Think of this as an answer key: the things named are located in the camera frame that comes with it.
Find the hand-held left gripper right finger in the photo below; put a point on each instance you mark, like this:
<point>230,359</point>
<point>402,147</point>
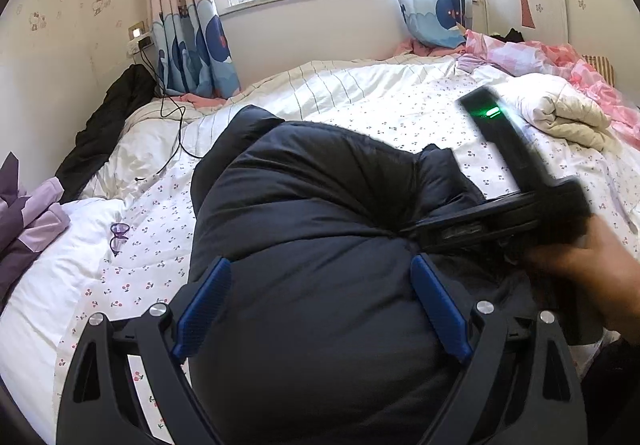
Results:
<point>440,310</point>

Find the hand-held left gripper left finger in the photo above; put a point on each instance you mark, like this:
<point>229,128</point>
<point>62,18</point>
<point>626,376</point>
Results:
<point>202,310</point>

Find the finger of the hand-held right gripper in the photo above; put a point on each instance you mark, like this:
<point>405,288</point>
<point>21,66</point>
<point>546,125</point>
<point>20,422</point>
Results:
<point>450,225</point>

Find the black puffer jacket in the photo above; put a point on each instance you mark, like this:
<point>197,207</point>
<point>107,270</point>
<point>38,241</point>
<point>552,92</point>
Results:
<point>310,225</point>

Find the person's right forearm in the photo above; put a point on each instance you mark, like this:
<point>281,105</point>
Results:
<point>625,315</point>

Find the person's right hand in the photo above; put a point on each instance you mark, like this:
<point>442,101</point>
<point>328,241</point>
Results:
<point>585,260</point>

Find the cream folded quilt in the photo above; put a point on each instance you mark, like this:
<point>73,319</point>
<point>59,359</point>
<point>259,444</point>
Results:
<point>565,115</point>

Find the purple glasses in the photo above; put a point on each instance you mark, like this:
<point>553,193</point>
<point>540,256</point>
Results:
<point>119,232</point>

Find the pink ruffled blanket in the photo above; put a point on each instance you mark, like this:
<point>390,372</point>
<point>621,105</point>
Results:
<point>525,52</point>

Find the brown striped cushion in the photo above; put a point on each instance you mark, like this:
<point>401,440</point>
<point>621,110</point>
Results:
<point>600,67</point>

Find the dark cloth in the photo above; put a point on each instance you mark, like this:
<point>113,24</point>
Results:
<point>510,35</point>

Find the plain white duvet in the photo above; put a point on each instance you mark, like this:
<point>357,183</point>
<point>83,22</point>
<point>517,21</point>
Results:
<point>45,265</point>

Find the wardrobe with tree sticker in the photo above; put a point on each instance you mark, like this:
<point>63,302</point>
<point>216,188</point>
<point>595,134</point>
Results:
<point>550,0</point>

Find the purple jacket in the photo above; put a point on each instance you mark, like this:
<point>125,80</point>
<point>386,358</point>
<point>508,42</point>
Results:
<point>30,220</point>

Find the black garment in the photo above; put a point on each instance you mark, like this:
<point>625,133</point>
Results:
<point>105,125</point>

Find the pink cloth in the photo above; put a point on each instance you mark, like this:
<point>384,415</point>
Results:
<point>202,100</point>

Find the wall socket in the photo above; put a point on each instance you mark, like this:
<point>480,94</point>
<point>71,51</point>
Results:
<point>136,30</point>

